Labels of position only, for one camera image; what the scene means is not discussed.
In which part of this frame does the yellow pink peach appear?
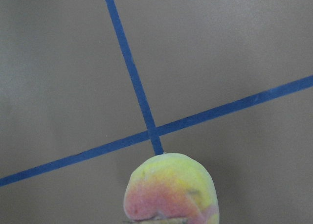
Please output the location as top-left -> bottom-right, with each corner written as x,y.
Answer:
123,153 -> 220,224

